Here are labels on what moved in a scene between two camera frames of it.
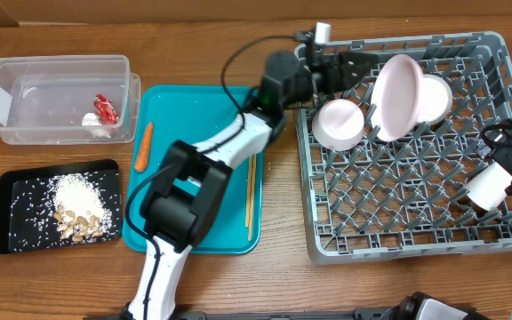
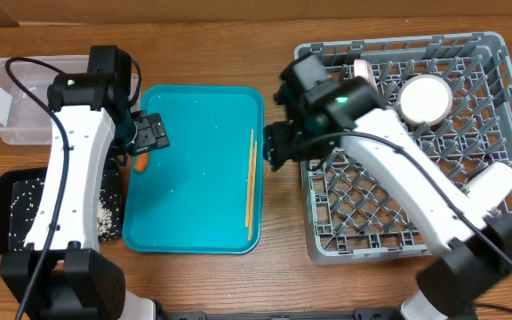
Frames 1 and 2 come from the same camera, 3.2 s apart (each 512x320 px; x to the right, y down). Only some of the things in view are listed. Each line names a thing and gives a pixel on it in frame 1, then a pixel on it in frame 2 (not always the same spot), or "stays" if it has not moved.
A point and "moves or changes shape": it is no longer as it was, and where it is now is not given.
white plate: (396, 99) moves or changes shape
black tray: (23, 219) stays
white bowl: (435, 100) stays
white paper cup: (487, 188) stays
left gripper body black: (324, 82) to (148, 135)
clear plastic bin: (33, 100) stays
